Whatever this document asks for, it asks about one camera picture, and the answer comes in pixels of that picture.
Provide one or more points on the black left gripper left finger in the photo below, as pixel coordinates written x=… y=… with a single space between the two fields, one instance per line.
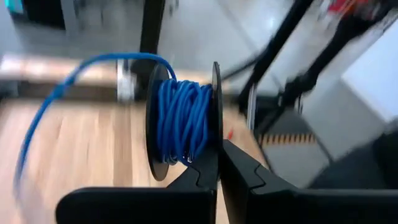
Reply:
x=140 y=207

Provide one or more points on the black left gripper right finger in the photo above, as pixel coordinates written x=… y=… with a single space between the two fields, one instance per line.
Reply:
x=311 y=208

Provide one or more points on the hazard-striped black box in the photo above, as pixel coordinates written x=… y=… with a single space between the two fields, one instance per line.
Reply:
x=286 y=138

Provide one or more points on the large white box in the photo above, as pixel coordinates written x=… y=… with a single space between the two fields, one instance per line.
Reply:
x=357 y=109

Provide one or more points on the silver arm base bracket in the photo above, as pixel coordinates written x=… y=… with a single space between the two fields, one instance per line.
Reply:
x=125 y=81

